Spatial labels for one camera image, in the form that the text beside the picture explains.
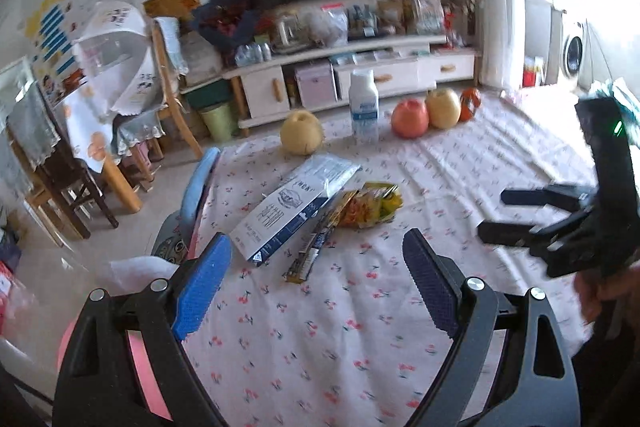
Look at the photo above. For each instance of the pink storage box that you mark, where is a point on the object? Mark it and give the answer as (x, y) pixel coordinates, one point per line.
(316, 84)

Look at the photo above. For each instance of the yellow snack wrapper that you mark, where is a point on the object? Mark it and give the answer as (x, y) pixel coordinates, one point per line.
(373, 204)

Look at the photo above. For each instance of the right orange tangerine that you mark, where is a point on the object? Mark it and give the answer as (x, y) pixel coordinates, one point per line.
(474, 94)

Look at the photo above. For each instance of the red apple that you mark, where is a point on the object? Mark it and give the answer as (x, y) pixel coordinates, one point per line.
(410, 119)

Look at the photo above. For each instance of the white blue paper bag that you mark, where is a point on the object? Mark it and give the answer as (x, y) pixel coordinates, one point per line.
(299, 198)

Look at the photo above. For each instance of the upright white milk carton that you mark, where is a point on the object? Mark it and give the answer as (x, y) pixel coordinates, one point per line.
(363, 106)

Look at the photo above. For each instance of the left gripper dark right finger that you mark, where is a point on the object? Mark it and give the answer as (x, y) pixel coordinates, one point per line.
(438, 281)

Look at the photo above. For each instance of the dark blue flower bouquet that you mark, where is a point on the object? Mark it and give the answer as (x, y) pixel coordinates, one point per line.
(226, 24)

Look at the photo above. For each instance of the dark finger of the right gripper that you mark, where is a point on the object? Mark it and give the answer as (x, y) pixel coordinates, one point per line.
(506, 234)

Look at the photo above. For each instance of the wooden chair with cushion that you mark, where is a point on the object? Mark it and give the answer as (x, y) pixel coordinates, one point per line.
(132, 133)

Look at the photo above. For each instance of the long gold black wrapper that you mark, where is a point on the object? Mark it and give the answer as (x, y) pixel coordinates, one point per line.
(301, 267)

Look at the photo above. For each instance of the clear plastic bag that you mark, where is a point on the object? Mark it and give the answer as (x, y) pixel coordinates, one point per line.
(328, 26)

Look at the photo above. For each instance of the pink plastic basin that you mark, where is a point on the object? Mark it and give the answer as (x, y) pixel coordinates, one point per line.
(147, 381)

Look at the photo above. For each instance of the dining table with cloth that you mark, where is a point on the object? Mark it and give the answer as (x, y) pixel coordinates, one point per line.
(89, 127)

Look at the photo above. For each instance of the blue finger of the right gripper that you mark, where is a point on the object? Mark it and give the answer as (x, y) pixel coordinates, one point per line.
(517, 197)

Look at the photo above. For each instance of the white electric kettle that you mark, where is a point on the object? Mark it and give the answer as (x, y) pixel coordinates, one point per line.
(290, 37)

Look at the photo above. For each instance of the white washing machine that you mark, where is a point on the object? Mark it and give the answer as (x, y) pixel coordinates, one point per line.
(572, 53)

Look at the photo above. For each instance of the cherry print tablecloth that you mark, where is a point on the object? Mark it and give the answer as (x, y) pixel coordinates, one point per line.
(354, 345)

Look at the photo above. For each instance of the small yellow pear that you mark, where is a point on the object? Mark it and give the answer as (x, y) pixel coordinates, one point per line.
(301, 133)

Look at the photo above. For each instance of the white mesh food cover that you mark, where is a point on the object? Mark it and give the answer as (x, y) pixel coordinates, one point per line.
(114, 52)

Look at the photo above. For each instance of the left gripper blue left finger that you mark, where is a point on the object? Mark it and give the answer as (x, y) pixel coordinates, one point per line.
(195, 284)

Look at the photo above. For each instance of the green waste bin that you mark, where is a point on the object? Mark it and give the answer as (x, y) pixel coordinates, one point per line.
(220, 121)

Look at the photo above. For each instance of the large yellow pear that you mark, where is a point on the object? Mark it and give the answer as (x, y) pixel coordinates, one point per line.
(444, 108)

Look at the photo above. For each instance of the white tv cabinet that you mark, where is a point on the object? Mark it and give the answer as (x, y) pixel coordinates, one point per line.
(266, 92)

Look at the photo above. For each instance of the dark wooden chair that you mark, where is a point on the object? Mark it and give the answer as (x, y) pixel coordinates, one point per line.
(43, 152)

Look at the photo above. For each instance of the person right hand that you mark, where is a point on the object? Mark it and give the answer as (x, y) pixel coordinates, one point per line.
(593, 294)

